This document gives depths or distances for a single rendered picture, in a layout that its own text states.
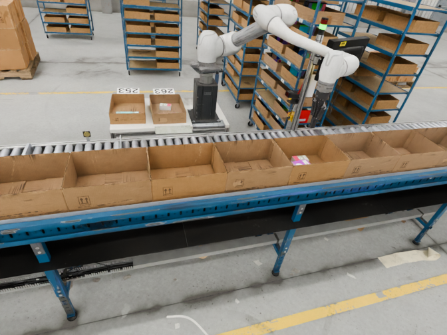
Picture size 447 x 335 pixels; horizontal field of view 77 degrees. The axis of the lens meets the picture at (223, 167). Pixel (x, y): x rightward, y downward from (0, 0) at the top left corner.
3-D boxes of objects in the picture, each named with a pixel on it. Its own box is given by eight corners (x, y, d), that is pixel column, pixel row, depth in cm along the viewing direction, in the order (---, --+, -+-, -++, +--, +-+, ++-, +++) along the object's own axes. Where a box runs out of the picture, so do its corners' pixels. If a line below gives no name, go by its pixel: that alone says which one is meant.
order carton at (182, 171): (211, 164, 179) (213, 141, 169) (224, 195, 157) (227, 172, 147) (148, 170, 168) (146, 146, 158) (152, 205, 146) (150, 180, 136)
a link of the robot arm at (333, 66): (329, 85, 148) (343, 81, 155) (339, 54, 138) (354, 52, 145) (312, 78, 154) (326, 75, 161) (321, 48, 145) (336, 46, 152)
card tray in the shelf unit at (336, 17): (292, 14, 277) (295, 2, 270) (318, 16, 285) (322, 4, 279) (313, 23, 247) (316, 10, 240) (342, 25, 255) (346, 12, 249)
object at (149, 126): (214, 100, 294) (214, 97, 293) (229, 127, 251) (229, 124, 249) (112, 101, 268) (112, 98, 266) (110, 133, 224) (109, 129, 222)
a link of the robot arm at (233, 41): (209, 39, 232) (230, 37, 243) (214, 59, 235) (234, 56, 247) (277, -2, 169) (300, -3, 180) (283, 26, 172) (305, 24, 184)
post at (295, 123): (295, 134, 264) (325, 34, 211) (297, 137, 261) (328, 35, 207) (283, 135, 261) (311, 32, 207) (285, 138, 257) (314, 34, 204)
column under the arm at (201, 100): (187, 110, 263) (187, 75, 243) (213, 109, 270) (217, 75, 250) (191, 123, 244) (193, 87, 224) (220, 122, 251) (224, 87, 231)
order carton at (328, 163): (317, 155, 201) (324, 134, 190) (341, 181, 179) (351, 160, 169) (267, 159, 190) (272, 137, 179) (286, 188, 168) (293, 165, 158)
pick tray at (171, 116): (179, 103, 272) (179, 94, 266) (186, 123, 244) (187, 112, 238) (149, 104, 264) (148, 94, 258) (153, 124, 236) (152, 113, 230)
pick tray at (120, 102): (145, 104, 265) (144, 94, 259) (146, 123, 236) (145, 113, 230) (113, 104, 258) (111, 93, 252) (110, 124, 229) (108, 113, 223)
